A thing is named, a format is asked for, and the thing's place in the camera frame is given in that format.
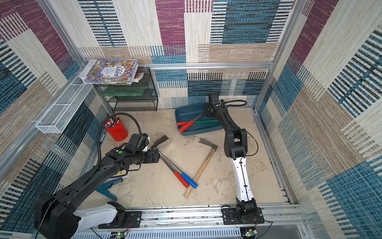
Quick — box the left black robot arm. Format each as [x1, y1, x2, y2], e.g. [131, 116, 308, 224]
[34, 133, 160, 239]

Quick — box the colourful picture book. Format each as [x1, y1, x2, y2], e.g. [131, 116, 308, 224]
[79, 59, 144, 85]

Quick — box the blue book on table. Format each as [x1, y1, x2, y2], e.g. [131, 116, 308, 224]
[114, 170, 128, 177]

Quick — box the chrome hoe blue grip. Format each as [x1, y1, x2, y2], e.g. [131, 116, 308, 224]
[151, 135, 198, 189]

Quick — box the red pen cup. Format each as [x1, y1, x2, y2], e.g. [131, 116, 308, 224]
[103, 116, 128, 142]

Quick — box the teal plastic clamp tool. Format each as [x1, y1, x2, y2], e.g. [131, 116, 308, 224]
[96, 178, 123, 201]

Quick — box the teal plastic storage box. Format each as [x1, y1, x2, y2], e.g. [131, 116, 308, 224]
[174, 103, 224, 136]

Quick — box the black wire shelf rack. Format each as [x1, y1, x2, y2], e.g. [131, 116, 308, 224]
[95, 67, 159, 112]

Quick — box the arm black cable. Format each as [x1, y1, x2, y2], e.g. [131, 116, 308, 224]
[95, 112, 143, 177]
[222, 100, 248, 108]

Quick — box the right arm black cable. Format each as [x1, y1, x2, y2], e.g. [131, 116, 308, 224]
[222, 100, 248, 108]

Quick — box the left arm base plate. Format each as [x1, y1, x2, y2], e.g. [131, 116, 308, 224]
[97, 211, 142, 229]

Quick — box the white wire mesh basket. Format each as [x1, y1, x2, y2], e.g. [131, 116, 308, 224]
[36, 84, 92, 134]

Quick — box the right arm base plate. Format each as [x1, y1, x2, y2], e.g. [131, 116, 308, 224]
[220, 205, 265, 225]

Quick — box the grey hoe red grip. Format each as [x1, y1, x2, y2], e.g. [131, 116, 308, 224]
[179, 113, 205, 132]
[161, 157, 190, 188]

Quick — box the green tray on shelf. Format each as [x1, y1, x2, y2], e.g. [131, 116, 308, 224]
[100, 86, 146, 97]

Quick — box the green hoe red grip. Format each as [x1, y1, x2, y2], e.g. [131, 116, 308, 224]
[177, 119, 219, 126]

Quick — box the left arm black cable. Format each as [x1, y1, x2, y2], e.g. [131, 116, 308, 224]
[95, 112, 143, 177]

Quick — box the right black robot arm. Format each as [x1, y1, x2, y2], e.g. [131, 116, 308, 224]
[204, 94, 257, 223]

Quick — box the wooden handle dark hoe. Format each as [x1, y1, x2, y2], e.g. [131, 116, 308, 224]
[193, 138, 218, 183]

